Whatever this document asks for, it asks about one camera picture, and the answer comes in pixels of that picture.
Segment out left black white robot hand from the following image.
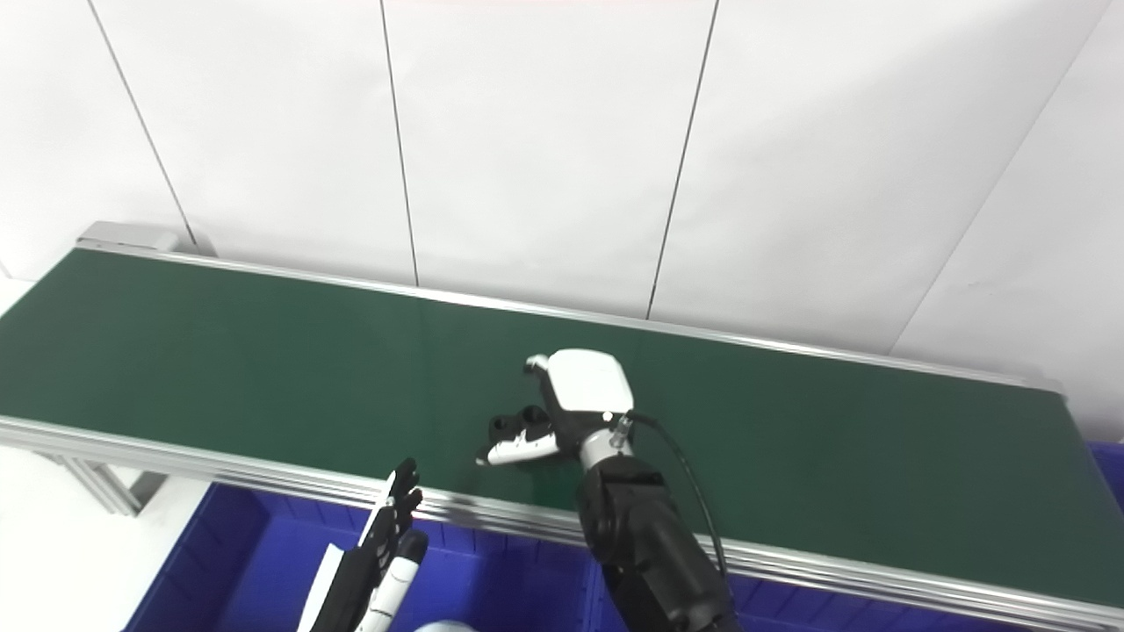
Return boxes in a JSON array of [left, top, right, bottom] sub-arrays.
[[297, 457, 429, 632]]

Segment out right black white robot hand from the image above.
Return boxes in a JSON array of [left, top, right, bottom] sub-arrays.
[[476, 348, 635, 466]]

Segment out black flange part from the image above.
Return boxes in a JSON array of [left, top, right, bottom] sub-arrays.
[[488, 405, 554, 442]]

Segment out blue plastic bin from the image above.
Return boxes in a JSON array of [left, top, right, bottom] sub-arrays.
[[597, 562, 1055, 632], [1089, 442, 1124, 512], [123, 481, 607, 632]]

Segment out green conveyor belt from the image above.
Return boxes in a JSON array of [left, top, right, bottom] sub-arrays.
[[0, 248, 1124, 607], [0, 239, 1124, 632]]

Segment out aluminium conveyor leg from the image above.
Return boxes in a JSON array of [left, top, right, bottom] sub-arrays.
[[35, 452, 168, 517]]

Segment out grey conveyor end housing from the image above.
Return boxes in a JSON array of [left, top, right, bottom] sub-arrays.
[[76, 221, 190, 255]]

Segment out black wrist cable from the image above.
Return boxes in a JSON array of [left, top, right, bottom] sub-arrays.
[[628, 411, 731, 582]]

